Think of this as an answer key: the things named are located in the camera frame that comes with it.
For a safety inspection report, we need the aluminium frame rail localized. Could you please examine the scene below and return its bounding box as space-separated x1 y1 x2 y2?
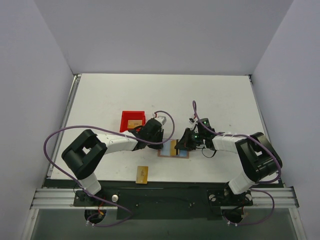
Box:
29 187 118 210

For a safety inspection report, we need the red plastic bin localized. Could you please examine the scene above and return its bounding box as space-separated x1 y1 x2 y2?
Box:
119 110 146 133

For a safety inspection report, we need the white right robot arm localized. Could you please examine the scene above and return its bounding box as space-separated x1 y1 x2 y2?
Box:
174 118 283 205

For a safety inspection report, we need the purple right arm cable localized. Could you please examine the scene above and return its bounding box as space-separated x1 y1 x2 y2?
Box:
191 100 282 227

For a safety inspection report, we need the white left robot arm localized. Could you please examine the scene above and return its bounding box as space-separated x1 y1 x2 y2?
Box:
61 116 166 206

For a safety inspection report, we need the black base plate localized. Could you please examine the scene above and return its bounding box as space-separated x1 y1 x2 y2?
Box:
73 181 253 220

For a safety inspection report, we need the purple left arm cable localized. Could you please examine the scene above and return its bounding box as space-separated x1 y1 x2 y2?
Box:
43 110 175 227

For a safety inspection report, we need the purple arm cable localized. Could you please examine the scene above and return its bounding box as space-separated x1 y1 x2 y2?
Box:
43 110 175 227
191 100 282 227

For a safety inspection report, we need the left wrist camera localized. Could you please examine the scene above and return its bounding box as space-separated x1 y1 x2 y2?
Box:
153 113 167 126

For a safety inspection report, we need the gold card with black stripe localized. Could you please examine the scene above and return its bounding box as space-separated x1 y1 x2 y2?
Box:
169 139 180 157

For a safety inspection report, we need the tan leather card holder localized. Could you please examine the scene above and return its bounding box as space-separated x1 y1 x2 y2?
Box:
157 145 189 159

